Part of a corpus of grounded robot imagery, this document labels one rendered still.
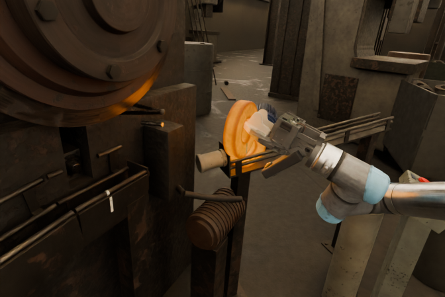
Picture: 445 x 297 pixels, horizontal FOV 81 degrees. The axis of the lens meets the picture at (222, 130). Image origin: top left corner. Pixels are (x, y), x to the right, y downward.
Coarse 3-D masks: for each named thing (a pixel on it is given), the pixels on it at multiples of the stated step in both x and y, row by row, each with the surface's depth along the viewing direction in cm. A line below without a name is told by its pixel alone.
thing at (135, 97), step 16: (160, 64) 64; (0, 96) 37; (16, 96) 39; (16, 112) 40; (32, 112) 42; (48, 112) 44; (64, 112) 46; (80, 112) 49; (96, 112) 52; (112, 112) 55
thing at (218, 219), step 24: (216, 192) 93; (192, 216) 82; (216, 216) 81; (240, 216) 93; (192, 240) 83; (216, 240) 80; (192, 264) 92; (216, 264) 86; (192, 288) 96; (216, 288) 92
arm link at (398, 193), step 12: (396, 192) 60; (408, 192) 57; (420, 192) 54; (432, 192) 52; (444, 192) 49; (384, 204) 63; (396, 204) 59; (408, 204) 56; (420, 204) 54; (432, 204) 51; (444, 204) 49; (420, 216) 56; (432, 216) 53; (444, 216) 50
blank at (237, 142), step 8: (240, 104) 65; (248, 104) 66; (232, 112) 64; (240, 112) 63; (248, 112) 67; (232, 120) 63; (240, 120) 64; (224, 128) 64; (232, 128) 63; (240, 128) 65; (224, 136) 64; (232, 136) 63; (240, 136) 66; (248, 136) 72; (224, 144) 65; (232, 144) 64; (240, 144) 67; (248, 144) 72; (232, 152) 65; (240, 152) 68
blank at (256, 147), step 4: (252, 144) 91; (256, 144) 89; (260, 144) 90; (252, 148) 91; (256, 148) 90; (260, 148) 90; (264, 148) 91; (248, 152) 91; (252, 152) 90; (256, 152) 90; (244, 156) 89; (260, 156) 92; (244, 160) 89; (248, 160) 90; (232, 164) 88; (252, 164) 91
